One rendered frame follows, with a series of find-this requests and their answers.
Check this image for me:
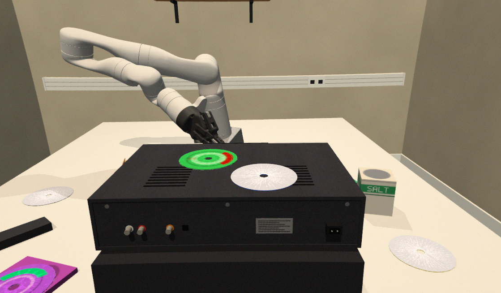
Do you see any silver cd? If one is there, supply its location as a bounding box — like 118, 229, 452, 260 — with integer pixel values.
231, 164, 297, 191
389, 235, 456, 272
22, 186, 73, 206

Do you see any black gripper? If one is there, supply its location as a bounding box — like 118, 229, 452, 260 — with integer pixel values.
176, 106, 225, 143

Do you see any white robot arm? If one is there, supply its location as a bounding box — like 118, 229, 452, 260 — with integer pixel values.
60, 27, 231, 140

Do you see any green cd with red label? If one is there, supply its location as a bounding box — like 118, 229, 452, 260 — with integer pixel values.
179, 149, 237, 170

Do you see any beige salt container with green label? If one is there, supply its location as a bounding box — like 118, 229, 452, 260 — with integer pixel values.
357, 167, 397, 216

